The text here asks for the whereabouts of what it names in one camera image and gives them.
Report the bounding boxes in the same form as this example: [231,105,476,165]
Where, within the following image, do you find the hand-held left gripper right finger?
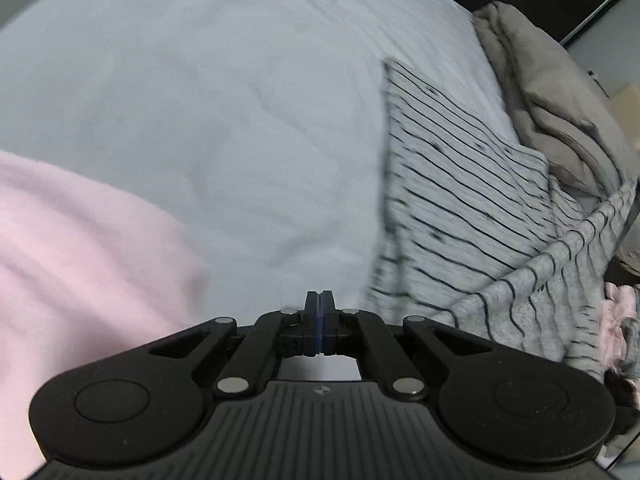
[319,290,495,401]

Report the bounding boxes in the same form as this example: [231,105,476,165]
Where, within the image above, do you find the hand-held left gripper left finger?
[149,290,321,401]

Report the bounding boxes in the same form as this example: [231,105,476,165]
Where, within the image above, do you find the grey striped pajama shirt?
[381,57,552,302]

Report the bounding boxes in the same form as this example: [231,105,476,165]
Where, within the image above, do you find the person's pink fleece clothing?
[0,148,212,467]

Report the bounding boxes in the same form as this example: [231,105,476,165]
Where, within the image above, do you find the bed with grey sheet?
[0,0,601,381]

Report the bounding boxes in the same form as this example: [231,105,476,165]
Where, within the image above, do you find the pink garment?
[601,281,640,377]

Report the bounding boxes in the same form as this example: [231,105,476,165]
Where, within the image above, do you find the grey pillow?
[616,230,640,277]

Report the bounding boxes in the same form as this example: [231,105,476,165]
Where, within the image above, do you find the grey folded duvet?
[471,1,640,197]

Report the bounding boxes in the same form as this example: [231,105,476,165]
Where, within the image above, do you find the beige padded headboard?
[606,82,640,128]

